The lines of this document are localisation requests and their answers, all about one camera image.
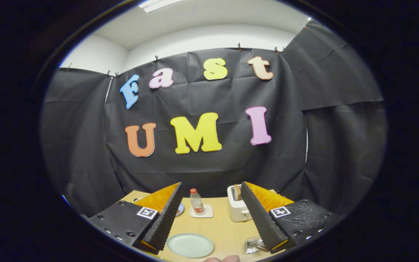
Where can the light green plate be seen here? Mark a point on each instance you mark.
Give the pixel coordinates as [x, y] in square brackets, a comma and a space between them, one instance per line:
[189, 245]

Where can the toast slice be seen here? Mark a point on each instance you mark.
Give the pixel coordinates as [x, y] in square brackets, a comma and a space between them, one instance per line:
[237, 192]

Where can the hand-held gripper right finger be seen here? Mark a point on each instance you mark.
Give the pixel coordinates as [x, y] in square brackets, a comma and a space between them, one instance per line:
[258, 218]

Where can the white toaster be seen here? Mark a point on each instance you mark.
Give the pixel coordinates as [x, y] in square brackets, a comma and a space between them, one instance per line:
[236, 213]

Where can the clear water bottle red label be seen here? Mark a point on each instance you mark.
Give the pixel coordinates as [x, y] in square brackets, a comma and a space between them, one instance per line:
[196, 203]

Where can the blue oval plate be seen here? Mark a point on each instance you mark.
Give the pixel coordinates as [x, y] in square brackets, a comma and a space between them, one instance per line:
[180, 210]

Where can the ceiling light panel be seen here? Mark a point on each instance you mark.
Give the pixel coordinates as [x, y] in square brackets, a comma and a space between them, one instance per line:
[158, 4]

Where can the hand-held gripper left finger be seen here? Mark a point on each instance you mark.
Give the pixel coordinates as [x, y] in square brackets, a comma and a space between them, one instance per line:
[166, 218]

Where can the white square coaster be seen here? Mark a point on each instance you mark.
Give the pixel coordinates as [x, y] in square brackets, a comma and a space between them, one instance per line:
[209, 211]

